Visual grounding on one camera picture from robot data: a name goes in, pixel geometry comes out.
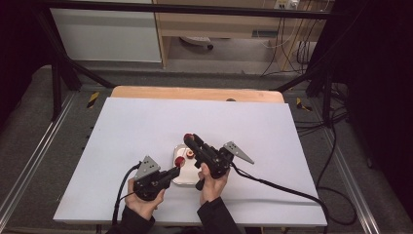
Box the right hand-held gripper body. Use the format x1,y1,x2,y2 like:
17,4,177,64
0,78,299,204
193,140,255,179

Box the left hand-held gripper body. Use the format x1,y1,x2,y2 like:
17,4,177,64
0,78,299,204
132,155,173,202

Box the white rectangular plate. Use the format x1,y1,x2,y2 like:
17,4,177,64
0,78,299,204
170,143,204,186

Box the person's left hand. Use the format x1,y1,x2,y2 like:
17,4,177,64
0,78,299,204
125,177,167,221

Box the person's right hand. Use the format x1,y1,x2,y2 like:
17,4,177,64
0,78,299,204
197,162,231,206

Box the wooden table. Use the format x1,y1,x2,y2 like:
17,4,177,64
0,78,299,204
110,85,286,104

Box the white chair base with caster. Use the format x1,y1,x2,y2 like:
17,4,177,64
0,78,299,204
179,35,214,51

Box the yellow black floor tape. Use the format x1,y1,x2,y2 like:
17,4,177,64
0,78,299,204
295,97,313,112
86,92,100,109

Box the light wooden desk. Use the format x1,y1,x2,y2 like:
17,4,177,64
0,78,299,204
152,0,329,69

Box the white cabinet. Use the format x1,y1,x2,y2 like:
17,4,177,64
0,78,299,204
50,8,163,63

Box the white power strip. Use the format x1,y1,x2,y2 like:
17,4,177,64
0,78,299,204
274,0,300,10

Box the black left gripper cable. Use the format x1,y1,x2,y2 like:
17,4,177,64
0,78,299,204
111,162,142,227

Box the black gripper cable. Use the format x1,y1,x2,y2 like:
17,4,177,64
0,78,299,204
111,162,142,227
230,162,329,234

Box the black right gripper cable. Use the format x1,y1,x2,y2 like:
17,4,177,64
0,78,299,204
230,162,329,234

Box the black floor cable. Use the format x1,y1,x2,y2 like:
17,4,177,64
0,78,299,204
293,81,358,226

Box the aluminium floor rail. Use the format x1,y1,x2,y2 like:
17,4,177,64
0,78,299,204
0,92,77,214
324,128,381,234

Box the hanging black cables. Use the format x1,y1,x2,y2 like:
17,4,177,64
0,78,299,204
261,9,315,77

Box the black metal frame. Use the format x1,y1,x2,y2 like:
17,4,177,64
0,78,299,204
33,0,340,126

